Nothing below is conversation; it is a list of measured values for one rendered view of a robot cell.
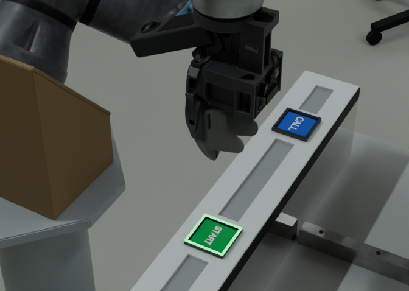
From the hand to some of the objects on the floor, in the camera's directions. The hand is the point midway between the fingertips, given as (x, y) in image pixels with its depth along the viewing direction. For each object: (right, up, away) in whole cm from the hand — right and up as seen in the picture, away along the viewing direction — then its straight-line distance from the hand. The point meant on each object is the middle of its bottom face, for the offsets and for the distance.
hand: (208, 147), depth 104 cm
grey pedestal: (-38, -64, +96) cm, 122 cm away
